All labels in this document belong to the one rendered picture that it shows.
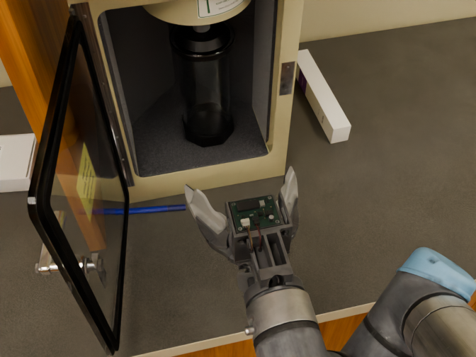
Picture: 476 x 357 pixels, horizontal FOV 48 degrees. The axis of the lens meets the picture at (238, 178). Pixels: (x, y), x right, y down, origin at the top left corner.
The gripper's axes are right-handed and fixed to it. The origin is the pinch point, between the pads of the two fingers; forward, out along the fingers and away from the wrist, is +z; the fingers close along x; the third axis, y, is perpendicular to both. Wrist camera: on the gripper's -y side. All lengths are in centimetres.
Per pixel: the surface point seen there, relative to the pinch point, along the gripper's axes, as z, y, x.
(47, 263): -8.9, 1.4, 25.9
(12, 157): 31, -21, 39
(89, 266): -10.2, 1.0, 21.0
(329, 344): -9, -51, -18
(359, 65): 47, -25, -40
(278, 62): 20.6, 2.0, -11.5
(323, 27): 61, -24, -36
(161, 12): 21.8, 13.5, 6.4
